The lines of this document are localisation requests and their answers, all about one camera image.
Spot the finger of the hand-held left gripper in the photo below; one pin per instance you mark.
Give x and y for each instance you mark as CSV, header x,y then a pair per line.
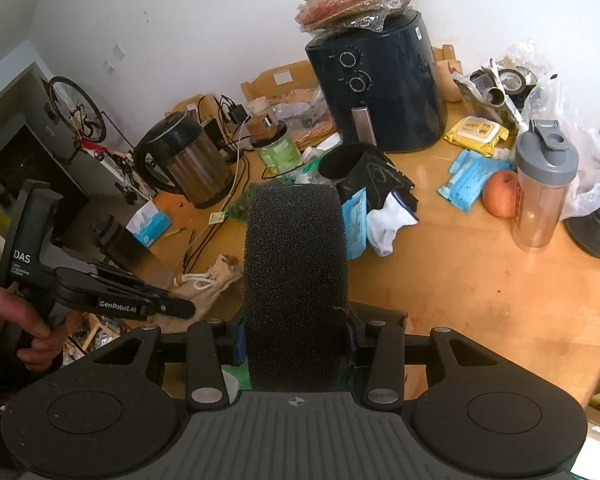
x,y
175,307

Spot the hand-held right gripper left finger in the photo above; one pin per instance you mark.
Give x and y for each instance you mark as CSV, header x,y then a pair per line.
x,y
238,345

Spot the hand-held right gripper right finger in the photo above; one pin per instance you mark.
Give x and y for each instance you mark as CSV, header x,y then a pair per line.
x,y
365,340

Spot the white green tissue pack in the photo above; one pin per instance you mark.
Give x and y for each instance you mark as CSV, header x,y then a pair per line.
x,y
232,380

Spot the black foam sponge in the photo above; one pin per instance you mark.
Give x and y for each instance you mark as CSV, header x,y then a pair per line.
x,y
295,285

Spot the black fabric hat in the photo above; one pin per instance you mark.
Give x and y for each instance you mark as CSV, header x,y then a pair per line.
x,y
365,170

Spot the person's left hand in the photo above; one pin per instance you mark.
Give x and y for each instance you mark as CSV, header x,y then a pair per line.
x,y
10,307

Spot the black water bottle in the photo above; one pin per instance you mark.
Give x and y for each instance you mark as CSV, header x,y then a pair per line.
x,y
130,255

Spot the dark shelf unit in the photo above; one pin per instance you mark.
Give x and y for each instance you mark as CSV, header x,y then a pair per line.
x,y
25,160

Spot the wooden shoe rack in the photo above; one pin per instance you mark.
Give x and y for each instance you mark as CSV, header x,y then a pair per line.
x,y
95,332

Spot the blue white tissue box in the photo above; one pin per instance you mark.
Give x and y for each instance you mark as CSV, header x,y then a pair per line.
x,y
147,225

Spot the small paper tag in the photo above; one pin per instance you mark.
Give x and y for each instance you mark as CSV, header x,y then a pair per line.
x,y
217,217

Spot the white sock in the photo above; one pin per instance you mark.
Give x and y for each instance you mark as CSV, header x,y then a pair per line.
x,y
387,227

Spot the blue printed packet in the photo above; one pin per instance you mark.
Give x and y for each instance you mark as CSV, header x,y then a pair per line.
x,y
355,225

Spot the green net bag of kiwis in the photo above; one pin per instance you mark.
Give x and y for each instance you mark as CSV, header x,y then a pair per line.
x,y
240,207

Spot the bicycle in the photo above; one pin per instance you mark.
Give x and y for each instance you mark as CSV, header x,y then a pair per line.
x,y
80,110

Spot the black steel electric kettle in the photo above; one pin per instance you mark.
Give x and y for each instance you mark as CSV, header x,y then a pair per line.
x,y
195,165

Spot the green label jar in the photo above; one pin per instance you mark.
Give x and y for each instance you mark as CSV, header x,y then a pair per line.
x,y
277,155

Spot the blue packets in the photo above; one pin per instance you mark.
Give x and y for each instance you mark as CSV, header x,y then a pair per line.
x,y
462,180

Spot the clear plastic bag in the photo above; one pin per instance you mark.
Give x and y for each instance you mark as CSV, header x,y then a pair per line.
x,y
310,160

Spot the orange apple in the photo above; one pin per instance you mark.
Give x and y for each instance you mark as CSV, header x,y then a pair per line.
x,y
500,194

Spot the brown jar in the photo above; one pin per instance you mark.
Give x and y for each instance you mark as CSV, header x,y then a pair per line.
x,y
265,127

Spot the black power adapter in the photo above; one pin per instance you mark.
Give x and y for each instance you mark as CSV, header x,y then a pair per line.
x,y
237,112

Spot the grey lid shaker bottle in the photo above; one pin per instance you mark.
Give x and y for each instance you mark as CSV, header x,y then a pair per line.
x,y
537,200

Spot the yellow wet wipes pack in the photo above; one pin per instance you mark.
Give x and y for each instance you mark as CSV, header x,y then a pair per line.
x,y
475,132

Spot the clear bag of snacks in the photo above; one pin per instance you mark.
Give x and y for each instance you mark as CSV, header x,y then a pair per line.
x,y
305,110

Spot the black air fryer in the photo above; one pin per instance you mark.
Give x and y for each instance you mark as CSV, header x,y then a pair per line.
x,y
395,90

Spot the black round stand base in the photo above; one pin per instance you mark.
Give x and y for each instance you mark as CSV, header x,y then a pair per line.
x,y
595,235

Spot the white plastic bag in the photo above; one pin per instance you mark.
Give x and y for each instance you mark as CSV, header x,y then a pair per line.
x,y
590,170

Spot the clear bag of tape rolls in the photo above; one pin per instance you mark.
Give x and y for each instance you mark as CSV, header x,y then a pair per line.
x,y
510,80

